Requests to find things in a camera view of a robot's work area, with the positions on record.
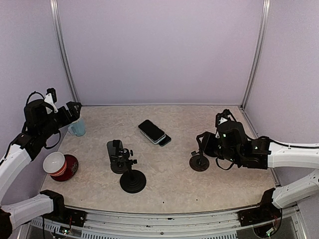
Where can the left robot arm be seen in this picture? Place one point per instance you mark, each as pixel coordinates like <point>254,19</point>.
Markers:
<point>22,151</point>

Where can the right aluminium frame post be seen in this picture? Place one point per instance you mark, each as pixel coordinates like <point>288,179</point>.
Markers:
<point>258,53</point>

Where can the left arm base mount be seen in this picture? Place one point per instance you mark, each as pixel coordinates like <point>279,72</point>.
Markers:
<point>69,216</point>

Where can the blue case phone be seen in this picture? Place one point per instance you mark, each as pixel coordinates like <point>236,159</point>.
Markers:
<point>165,141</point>

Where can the left aluminium frame post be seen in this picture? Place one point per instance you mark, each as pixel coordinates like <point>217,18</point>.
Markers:
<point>63,53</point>

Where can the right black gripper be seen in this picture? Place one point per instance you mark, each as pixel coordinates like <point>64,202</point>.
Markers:
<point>206,145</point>

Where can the white and red bowl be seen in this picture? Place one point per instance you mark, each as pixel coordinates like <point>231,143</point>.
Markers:
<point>55,164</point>

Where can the light blue mug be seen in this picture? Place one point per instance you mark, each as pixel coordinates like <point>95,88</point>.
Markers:
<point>77,128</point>

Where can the plate phone stand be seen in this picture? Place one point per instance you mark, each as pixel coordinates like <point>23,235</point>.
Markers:
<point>113,148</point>
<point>198,162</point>

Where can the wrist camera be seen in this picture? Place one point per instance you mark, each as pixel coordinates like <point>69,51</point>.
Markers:
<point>224,116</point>
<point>50,99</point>

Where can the clear case phone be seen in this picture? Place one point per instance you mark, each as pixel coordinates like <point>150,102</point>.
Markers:
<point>152,141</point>

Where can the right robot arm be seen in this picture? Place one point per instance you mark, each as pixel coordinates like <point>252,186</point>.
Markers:
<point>265,153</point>

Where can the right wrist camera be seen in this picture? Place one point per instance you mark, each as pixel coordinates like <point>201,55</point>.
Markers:
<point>224,116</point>

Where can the top black phone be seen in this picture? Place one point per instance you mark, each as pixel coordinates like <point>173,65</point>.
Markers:
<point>151,129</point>

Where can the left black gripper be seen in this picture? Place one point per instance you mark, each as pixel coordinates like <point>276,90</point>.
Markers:
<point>74,115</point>

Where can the aluminium frame post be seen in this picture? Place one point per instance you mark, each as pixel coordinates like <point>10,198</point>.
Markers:
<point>258,53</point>
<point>63,53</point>

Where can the left black clamp phone stand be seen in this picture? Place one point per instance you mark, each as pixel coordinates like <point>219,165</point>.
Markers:
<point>132,181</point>

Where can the front aluminium rail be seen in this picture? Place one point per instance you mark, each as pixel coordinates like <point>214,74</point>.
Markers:
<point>224,224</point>

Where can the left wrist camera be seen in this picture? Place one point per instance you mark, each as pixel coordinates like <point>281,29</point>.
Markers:
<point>50,99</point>

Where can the dark red saucer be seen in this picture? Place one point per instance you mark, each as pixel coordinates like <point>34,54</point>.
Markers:
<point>71,169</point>

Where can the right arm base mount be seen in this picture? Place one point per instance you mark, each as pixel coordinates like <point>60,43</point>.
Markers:
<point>257,215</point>

